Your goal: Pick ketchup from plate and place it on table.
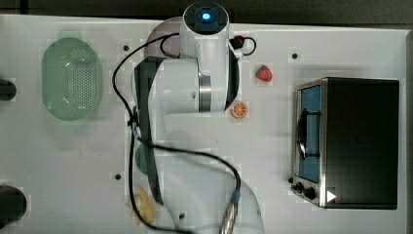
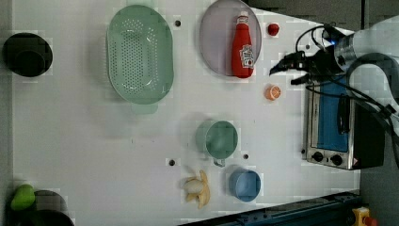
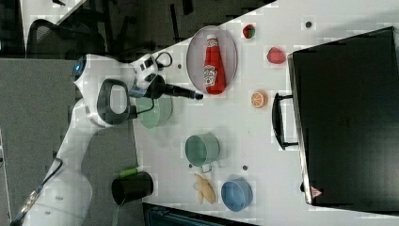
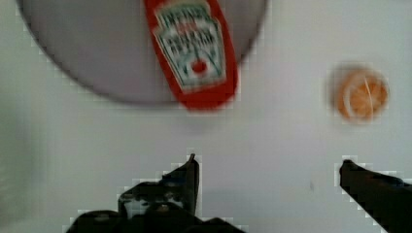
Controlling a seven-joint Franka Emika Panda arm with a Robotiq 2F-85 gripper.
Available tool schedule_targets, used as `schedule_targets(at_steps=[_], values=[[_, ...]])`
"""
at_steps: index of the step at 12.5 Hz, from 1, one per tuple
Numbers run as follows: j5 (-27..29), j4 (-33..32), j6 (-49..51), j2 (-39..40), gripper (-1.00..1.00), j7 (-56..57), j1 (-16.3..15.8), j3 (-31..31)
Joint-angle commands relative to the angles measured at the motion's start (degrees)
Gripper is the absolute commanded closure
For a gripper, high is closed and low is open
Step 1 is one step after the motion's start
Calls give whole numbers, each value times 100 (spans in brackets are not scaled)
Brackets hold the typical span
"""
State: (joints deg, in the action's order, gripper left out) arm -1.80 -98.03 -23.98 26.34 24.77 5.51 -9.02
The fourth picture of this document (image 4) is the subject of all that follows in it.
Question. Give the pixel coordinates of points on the grey oval plate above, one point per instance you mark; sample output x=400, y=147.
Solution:
x=105, y=45

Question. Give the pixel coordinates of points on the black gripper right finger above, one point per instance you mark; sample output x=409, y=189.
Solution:
x=387, y=199

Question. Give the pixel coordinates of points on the red plush ketchup bottle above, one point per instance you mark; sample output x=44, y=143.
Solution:
x=195, y=52

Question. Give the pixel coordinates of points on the orange slice toy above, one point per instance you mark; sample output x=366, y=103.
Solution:
x=360, y=94

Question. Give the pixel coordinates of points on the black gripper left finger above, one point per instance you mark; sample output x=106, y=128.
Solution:
x=178, y=187

